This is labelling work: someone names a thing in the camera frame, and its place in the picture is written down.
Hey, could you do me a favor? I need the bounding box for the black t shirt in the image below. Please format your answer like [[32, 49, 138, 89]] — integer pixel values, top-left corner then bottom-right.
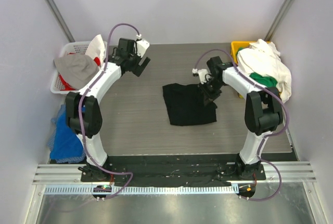
[[162, 83, 217, 126]]

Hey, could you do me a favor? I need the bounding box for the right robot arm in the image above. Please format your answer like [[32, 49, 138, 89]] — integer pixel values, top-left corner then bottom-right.
[[192, 56, 283, 180]]

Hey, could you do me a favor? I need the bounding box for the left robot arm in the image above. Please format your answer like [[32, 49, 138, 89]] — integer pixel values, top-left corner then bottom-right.
[[65, 35, 150, 182]]

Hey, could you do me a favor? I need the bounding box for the white and red garment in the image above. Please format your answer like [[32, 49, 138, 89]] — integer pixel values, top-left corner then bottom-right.
[[60, 34, 106, 90]]

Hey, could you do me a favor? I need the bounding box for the yellow plastic bin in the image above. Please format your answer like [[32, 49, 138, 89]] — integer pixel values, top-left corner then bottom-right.
[[230, 41, 282, 99]]

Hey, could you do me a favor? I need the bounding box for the beige grey shirt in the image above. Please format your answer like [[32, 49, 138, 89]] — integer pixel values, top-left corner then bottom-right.
[[54, 54, 99, 90]]

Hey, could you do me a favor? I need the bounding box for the green t shirt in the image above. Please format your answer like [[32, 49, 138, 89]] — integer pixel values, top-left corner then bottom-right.
[[249, 72, 277, 87]]

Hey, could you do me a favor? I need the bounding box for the white plastic laundry basket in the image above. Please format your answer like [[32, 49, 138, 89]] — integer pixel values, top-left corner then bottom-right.
[[50, 40, 109, 95]]

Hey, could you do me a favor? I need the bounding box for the white t shirt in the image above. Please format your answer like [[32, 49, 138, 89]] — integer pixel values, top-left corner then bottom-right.
[[235, 38, 292, 104]]

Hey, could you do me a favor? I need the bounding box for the blue checkered shirt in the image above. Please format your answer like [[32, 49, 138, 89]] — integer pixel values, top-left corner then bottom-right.
[[46, 103, 88, 164]]

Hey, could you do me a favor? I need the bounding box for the solid blue shirt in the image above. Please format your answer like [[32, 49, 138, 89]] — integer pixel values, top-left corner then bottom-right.
[[49, 107, 86, 160]]

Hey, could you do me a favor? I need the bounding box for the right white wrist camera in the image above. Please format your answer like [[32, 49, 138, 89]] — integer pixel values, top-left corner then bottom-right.
[[192, 69, 211, 84]]

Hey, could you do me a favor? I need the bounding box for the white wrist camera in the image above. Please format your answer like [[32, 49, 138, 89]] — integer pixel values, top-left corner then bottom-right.
[[192, 69, 211, 84], [135, 33, 150, 58]]

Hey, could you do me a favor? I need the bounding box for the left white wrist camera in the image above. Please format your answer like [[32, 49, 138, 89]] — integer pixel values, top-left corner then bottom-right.
[[135, 33, 150, 58]]

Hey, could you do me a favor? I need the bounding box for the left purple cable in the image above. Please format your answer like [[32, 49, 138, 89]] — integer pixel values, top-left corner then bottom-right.
[[78, 23, 143, 200]]

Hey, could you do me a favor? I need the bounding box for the purple cable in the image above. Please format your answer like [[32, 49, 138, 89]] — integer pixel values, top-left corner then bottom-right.
[[78, 23, 143, 200], [194, 49, 290, 202]]

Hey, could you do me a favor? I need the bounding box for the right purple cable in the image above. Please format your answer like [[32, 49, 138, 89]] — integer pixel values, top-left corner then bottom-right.
[[194, 49, 290, 202]]

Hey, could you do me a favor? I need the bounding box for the right corner aluminium post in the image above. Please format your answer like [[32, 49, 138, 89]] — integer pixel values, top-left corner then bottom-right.
[[264, 0, 294, 41]]

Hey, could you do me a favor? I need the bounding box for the corner aluminium post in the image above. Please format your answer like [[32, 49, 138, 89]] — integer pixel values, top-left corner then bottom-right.
[[264, 0, 294, 41], [45, 0, 75, 42]]

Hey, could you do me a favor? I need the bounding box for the left corner aluminium post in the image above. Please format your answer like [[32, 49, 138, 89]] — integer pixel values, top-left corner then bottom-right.
[[45, 0, 75, 42]]

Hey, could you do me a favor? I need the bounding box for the aluminium rail frame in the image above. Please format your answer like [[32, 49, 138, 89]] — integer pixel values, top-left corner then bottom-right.
[[32, 162, 316, 185]]

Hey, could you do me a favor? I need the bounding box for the white slotted cable duct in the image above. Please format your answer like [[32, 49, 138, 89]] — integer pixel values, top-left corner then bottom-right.
[[44, 184, 239, 195]]

